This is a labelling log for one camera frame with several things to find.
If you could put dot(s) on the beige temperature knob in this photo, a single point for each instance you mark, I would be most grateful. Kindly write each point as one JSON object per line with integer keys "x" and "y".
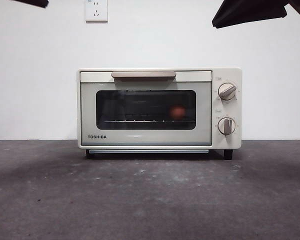
{"x": 227, "y": 92}

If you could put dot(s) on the silver crumb tray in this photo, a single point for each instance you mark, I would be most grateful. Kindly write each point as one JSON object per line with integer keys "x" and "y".
{"x": 140, "y": 151}

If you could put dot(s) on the white wall socket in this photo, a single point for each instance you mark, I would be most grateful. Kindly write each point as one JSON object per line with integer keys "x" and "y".
{"x": 96, "y": 12}

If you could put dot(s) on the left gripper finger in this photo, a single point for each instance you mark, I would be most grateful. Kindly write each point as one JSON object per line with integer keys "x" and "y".
{"x": 37, "y": 2}

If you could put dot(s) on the brown egg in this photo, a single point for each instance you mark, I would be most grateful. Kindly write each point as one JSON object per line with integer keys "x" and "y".
{"x": 178, "y": 112}

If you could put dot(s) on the beige timer knob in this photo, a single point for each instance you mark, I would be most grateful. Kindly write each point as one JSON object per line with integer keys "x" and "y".
{"x": 226, "y": 126}

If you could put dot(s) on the cream Toshiba toaster oven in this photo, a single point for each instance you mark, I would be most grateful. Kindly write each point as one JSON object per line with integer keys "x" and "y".
{"x": 225, "y": 110}

